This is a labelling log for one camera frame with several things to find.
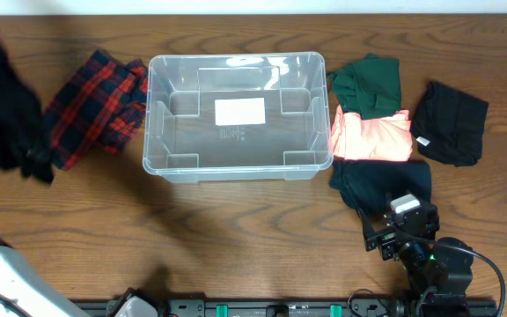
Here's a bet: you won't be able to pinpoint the clear plastic storage bin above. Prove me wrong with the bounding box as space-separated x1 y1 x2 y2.
143 52 333 183

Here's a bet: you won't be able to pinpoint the red navy plaid cloth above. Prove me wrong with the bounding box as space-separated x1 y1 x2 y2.
43 49 148 171

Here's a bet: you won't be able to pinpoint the black pants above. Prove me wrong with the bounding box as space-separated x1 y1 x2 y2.
0 45 54 184

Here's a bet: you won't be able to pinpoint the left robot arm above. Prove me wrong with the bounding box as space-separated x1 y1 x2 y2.
0 239 169 317

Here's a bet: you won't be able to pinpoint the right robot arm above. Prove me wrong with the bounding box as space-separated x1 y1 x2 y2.
356 195 474 298

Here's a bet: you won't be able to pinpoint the dark teal folded garment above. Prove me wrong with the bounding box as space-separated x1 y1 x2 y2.
329 160 432 217

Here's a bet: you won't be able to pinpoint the pink folded shirt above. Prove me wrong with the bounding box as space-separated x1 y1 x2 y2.
330 106 413 162

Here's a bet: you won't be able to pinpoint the black folded garment with tag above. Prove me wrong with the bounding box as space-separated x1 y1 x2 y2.
410 81 489 167

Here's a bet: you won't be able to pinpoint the dark green folded garment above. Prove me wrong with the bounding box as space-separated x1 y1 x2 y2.
329 54 401 120

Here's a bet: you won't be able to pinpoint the white label in bin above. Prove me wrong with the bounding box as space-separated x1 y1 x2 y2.
215 98 266 126

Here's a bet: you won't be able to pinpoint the black mounting rail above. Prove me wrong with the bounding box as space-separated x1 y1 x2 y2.
73 297 497 317

